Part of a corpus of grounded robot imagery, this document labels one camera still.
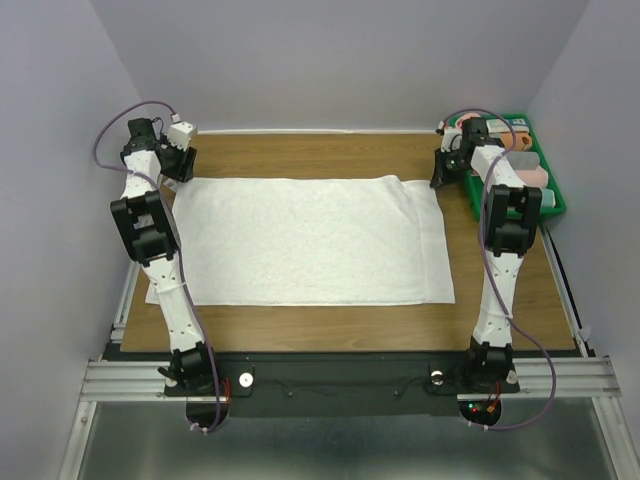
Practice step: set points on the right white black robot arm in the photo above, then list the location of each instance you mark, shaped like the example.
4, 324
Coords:
507, 229

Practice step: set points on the grey rolled towel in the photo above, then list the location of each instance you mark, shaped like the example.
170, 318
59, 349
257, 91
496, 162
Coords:
523, 160

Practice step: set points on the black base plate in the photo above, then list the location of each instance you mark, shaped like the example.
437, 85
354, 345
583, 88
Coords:
345, 385

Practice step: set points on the aluminium frame rail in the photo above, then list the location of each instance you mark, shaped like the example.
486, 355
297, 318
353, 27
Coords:
139, 381

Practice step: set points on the white blue patterned towel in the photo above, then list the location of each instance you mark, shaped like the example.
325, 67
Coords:
517, 124

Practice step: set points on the green plastic basket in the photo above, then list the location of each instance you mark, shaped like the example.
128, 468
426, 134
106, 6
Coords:
560, 203

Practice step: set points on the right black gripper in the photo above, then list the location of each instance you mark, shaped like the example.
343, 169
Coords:
440, 175

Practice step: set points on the long pink rolled towel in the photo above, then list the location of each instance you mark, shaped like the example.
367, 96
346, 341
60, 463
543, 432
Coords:
459, 122

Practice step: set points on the short pink rolled towel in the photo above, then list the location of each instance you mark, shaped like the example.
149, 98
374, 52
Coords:
538, 177

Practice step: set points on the orange rolled towel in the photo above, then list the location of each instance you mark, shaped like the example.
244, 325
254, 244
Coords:
520, 142

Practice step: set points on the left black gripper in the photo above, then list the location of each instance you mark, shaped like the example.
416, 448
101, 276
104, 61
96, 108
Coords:
182, 172

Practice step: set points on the teal rolled towel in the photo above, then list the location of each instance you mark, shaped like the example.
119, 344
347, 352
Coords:
548, 200

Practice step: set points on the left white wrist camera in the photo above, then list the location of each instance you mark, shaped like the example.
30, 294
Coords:
180, 133

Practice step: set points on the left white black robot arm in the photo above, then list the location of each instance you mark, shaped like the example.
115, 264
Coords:
150, 235

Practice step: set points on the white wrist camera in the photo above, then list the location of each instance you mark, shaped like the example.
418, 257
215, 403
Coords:
451, 137
180, 133

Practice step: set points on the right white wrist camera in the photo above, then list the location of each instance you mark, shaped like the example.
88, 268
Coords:
451, 137

